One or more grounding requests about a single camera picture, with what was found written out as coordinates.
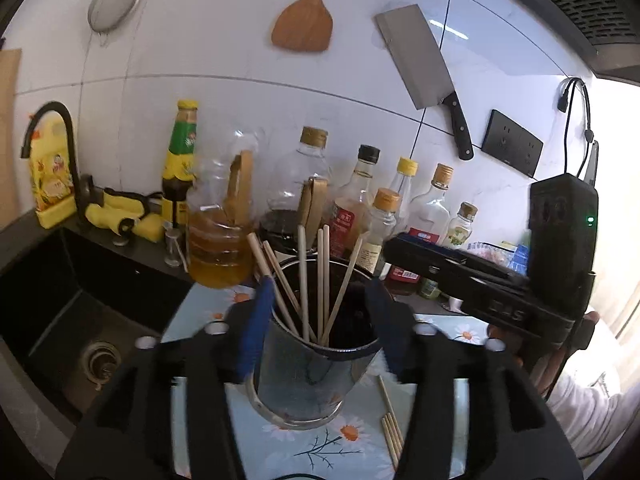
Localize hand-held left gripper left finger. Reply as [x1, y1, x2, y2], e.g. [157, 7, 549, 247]
[55, 277, 276, 480]

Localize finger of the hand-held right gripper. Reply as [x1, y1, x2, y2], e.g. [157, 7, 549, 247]
[384, 242, 530, 291]
[397, 234, 531, 279]

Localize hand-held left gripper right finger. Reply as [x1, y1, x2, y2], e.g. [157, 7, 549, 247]
[364, 277, 586, 480]

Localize bunch of wooden chopsticks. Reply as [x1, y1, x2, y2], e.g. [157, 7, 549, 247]
[246, 224, 371, 346]

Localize dark cylindrical chopstick holder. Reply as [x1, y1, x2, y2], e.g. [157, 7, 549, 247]
[245, 257, 396, 431]

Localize person's right forearm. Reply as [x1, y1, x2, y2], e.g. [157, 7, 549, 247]
[545, 367, 633, 461]

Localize person's right hand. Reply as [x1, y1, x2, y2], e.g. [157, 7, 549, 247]
[487, 311, 601, 400]

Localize small green label bottle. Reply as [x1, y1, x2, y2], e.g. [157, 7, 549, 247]
[445, 201, 479, 251]

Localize clear pink sugar bag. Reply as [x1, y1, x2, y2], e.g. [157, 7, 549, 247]
[467, 241, 516, 266]

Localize blue white salt bag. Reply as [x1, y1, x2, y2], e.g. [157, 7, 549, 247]
[507, 244, 531, 273]

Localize tall gold cap red-label bottle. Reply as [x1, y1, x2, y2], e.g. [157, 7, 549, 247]
[387, 163, 456, 296]

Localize small gold cap bottle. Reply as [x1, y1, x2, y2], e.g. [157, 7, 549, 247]
[357, 188, 403, 276]

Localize blue daisy print tablecloth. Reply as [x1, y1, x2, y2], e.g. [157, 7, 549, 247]
[160, 282, 493, 480]

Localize clear cooking oil jug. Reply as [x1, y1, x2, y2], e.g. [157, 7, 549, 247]
[185, 127, 261, 290]

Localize black cap glass bottle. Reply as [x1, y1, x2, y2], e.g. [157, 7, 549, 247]
[330, 145, 382, 261]

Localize yellow cap clear bottle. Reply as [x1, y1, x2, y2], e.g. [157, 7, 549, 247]
[387, 156, 420, 201]

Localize small clear glass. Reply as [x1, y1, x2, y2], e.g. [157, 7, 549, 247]
[164, 227, 183, 267]

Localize large soy sauce bottle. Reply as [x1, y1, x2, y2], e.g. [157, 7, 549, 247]
[257, 126, 333, 261]

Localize metal sink drain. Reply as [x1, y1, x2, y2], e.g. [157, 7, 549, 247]
[82, 341, 123, 391]

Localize green label yellow cap bottle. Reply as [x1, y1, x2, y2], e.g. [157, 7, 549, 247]
[161, 100, 201, 231]

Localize yellow rubber gloves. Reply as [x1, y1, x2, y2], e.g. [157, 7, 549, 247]
[85, 186, 166, 236]

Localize black kitchen sink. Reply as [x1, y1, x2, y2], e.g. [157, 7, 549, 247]
[0, 225, 196, 426]

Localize black range hood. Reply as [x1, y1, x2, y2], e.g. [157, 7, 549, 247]
[460, 0, 640, 81]

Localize black faucet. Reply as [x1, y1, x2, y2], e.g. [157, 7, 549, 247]
[20, 101, 93, 233]

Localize yellow dish soap jug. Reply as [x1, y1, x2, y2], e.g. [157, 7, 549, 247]
[27, 112, 81, 230]

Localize wooden spatula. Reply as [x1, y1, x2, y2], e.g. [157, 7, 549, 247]
[271, 0, 334, 54]

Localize bamboo cutting board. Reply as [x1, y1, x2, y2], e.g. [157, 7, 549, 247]
[0, 49, 23, 216]

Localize black wall socket panel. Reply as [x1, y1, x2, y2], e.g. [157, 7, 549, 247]
[481, 109, 544, 178]

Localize black cable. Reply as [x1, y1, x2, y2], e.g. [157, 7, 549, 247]
[567, 77, 601, 186]

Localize steel cleaver with black handle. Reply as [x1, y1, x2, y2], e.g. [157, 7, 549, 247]
[375, 4, 475, 161]

